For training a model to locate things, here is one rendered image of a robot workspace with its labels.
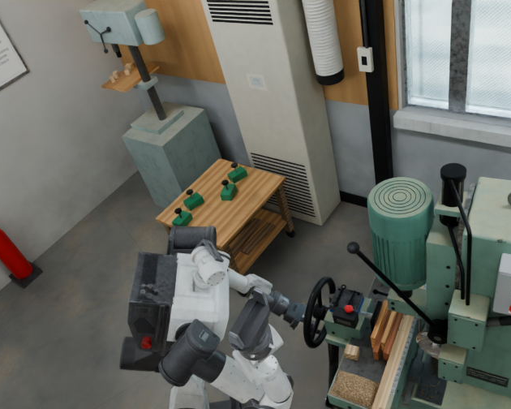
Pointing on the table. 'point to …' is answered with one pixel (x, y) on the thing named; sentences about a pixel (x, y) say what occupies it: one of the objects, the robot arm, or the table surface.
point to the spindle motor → (401, 230)
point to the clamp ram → (372, 315)
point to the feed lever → (439, 333)
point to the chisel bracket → (406, 303)
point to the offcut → (351, 352)
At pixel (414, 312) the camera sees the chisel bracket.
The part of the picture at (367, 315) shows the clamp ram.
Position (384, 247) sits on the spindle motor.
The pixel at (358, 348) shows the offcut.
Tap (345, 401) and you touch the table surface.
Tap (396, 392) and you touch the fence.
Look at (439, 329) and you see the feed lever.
